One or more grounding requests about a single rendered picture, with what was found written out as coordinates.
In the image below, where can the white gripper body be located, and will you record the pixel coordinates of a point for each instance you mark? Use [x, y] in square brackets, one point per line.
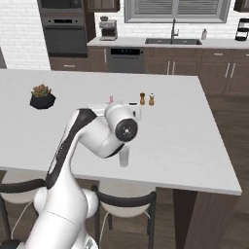
[97, 109]

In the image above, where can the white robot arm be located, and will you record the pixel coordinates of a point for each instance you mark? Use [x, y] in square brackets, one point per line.
[66, 201]

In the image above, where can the clear glass cup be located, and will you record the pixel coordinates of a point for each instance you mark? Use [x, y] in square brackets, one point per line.
[124, 158]

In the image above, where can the dark wood counter side panel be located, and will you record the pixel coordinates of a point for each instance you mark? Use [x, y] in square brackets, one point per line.
[207, 220]

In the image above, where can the small pink object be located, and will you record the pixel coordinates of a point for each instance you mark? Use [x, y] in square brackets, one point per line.
[111, 99]

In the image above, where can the brown pepper shaker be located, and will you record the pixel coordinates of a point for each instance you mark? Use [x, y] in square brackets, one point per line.
[142, 99]

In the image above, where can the brown white-topped salt shaker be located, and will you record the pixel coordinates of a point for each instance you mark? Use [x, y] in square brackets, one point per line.
[151, 99]

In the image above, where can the succulent in black pot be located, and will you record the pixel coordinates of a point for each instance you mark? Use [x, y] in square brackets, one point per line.
[42, 99]

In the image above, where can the grey dishwasher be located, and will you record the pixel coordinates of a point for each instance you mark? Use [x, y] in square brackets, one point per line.
[125, 61]

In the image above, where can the silver coffee machine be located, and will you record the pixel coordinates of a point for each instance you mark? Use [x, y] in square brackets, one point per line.
[108, 29]

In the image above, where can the dark wood tall oven cupboard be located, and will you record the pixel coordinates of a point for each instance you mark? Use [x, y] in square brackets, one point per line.
[90, 29]

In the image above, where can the dark sink basin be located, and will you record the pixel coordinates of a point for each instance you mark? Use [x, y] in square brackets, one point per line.
[162, 41]

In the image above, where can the white stool with black back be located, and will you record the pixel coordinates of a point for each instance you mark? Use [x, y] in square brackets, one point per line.
[17, 189]
[124, 202]

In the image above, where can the grey appliance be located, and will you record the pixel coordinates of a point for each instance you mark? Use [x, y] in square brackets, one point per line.
[2, 60]

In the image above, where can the dark metal tap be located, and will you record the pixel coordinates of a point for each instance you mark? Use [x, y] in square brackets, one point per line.
[173, 30]

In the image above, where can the black microwave oven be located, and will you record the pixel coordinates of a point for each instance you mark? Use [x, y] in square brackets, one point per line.
[61, 4]

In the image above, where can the dark wood base cupboards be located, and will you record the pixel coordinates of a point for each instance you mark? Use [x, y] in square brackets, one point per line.
[214, 68]

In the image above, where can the window with grey blinds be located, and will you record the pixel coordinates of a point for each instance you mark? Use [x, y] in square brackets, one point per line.
[176, 8]

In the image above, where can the grey soap dispenser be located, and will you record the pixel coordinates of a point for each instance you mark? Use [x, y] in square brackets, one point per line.
[204, 34]

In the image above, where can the black and white stand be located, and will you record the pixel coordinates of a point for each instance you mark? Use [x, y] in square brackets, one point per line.
[242, 30]

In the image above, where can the black wall oven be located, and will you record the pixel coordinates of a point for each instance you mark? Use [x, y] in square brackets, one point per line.
[64, 37]

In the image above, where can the dark wood wall cupboard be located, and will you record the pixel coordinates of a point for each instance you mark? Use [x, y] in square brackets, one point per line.
[242, 5]
[103, 5]

